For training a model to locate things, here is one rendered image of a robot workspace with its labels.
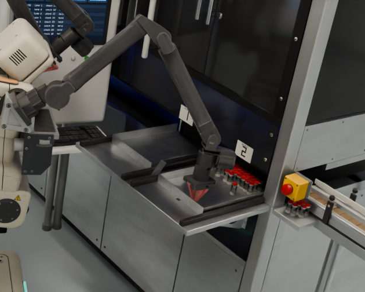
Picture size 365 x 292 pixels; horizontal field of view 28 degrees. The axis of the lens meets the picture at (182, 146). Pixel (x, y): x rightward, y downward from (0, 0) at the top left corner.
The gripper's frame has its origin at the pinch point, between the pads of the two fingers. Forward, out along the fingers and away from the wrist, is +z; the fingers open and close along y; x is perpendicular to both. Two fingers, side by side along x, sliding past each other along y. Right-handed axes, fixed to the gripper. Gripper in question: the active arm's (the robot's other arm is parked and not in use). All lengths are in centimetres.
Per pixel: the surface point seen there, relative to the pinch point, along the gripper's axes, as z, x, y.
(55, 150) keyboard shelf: 11, 68, -13
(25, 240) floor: 89, 118, 16
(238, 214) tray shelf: 1.3, -11.0, 12.6
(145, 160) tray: -0.7, 31.0, 2.3
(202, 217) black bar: 1.1, -8.6, -3.2
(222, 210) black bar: -0.1, -8.7, 6.3
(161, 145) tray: 0.4, 43.3, 20.7
